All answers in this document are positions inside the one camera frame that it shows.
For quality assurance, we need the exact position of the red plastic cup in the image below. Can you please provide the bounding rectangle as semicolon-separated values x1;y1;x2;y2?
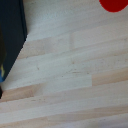
98;0;128;14

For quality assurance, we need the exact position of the dark blue flat book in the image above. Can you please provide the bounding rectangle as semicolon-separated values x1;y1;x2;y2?
0;0;29;98

